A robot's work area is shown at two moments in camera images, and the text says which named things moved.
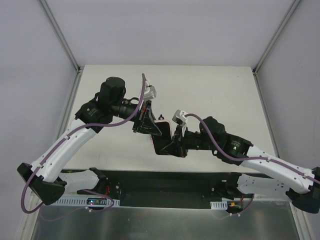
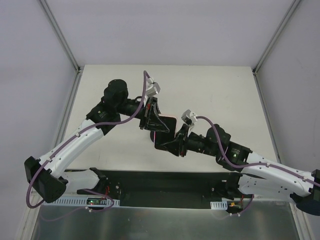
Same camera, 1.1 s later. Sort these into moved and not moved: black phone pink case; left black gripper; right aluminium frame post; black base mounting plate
Moved: left black gripper; black phone pink case
Not moved: black base mounting plate; right aluminium frame post
